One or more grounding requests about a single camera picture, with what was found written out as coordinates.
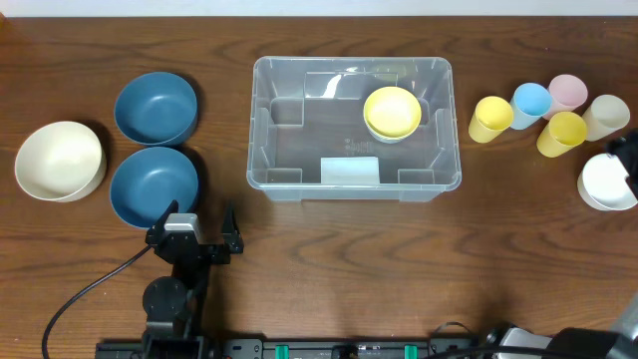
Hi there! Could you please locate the clear plastic storage bin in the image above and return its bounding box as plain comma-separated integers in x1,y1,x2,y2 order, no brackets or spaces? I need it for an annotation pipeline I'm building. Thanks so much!
246,56,462,202

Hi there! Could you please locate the pink plastic cup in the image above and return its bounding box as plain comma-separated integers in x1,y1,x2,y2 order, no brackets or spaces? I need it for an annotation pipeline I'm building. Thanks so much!
543,74,588,121

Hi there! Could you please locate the blue bowl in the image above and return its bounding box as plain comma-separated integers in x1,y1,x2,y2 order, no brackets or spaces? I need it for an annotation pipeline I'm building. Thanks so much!
114,72,198,147
110,147,199,228

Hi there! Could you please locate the cream large bowl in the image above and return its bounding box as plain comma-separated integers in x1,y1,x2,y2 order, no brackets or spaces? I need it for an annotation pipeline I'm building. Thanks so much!
14,121,107,202

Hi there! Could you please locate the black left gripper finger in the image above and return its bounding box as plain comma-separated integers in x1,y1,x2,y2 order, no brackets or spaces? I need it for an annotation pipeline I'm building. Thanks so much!
221,203,244,253
146,199,178,244

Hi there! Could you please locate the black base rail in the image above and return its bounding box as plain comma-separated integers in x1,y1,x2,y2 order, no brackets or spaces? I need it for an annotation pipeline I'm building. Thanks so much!
95,335,478,359

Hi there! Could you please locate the pale grey small bowl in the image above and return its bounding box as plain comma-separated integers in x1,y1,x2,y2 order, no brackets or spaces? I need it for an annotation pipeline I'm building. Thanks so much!
367,125,415,144

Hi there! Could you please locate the blue bowl near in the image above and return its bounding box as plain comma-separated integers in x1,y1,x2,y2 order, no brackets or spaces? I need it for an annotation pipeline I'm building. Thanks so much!
110,147,199,228

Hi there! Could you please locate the black cable left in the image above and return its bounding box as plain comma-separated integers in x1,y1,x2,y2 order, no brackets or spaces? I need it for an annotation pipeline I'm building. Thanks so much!
41,243,155,359

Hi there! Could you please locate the cream plastic cup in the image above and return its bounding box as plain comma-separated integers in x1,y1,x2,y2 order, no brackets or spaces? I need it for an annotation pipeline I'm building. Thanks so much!
582,95,630,142

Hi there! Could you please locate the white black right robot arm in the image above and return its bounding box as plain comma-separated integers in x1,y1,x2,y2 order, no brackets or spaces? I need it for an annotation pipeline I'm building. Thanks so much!
489,129,637,359

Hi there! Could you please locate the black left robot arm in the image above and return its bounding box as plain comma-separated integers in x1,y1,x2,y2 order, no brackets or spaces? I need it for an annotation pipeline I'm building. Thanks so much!
141,200,244,359

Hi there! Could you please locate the black cable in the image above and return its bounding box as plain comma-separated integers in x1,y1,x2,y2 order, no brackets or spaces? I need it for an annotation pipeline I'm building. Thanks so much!
428,321,504,359
41,243,155,359

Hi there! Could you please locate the blue bowl far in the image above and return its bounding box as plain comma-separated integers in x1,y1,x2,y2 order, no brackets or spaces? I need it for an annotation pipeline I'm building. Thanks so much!
114,72,198,147

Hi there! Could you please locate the white small bowl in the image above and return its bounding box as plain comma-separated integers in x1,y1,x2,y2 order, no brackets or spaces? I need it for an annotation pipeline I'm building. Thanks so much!
577,154,637,211

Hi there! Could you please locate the yellow plastic cup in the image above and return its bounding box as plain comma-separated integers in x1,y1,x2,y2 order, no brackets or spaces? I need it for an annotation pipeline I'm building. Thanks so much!
469,96,513,144
536,112,587,158

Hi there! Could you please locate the light blue plastic cup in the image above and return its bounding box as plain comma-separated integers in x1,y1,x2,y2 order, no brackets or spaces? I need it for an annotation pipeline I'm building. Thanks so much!
510,83,552,131

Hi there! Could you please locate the black cable right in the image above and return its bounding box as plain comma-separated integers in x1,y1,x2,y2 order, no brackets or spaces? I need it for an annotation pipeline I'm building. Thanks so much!
428,321,504,359

